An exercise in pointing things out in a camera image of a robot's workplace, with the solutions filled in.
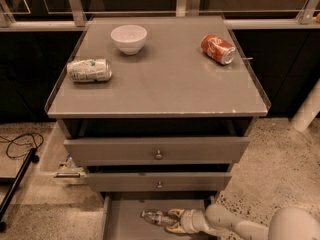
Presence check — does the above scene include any clear plastic water bottle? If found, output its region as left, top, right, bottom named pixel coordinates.
left=141, top=209, right=178, bottom=227

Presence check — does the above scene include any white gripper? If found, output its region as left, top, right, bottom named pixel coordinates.
left=166, top=208, right=207, bottom=234

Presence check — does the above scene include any grey drawer cabinet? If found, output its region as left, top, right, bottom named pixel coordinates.
left=44, top=15, right=272, bottom=240

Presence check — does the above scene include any white green soda can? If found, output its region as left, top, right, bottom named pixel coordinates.
left=67, top=59, right=112, bottom=83

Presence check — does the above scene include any white ceramic bowl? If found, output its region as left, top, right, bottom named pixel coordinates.
left=110, top=25, right=147, bottom=55

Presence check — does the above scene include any clear plastic storage bin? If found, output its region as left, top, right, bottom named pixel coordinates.
left=40, top=123, right=86, bottom=185

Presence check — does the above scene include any grey middle drawer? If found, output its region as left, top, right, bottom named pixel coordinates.
left=87, top=172, right=231, bottom=192

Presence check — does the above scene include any grey drawer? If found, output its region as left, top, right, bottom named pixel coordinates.
left=87, top=172, right=231, bottom=192
left=103, top=191, right=218, bottom=240
left=64, top=137, right=249, bottom=166

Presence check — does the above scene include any black stand leg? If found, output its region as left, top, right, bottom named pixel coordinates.
left=0, top=148, right=40, bottom=232

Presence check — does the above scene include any white cylindrical post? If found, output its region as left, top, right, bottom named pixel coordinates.
left=291, top=79, right=320, bottom=132

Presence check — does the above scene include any black floor cable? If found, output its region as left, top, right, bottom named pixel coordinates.
left=0, top=132, right=45, bottom=161

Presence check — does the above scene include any red cola can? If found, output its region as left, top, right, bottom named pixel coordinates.
left=201, top=34, right=236, bottom=65

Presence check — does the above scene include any metal railing frame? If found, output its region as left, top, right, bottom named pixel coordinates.
left=0, top=0, right=320, bottom=32

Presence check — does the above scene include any grey bottom drawer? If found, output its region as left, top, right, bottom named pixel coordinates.
left=103, top=191, right=218, bottom=240

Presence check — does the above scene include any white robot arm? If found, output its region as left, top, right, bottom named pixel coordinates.
left=166, top=204, right=320, bottom=240

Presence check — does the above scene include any grey top drawer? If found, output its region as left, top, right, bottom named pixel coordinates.
left=64, top=137, right=249, bottom=166

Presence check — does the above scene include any round metal top knob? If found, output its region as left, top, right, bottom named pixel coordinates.
left=154, top=150, right=163, bottom=160

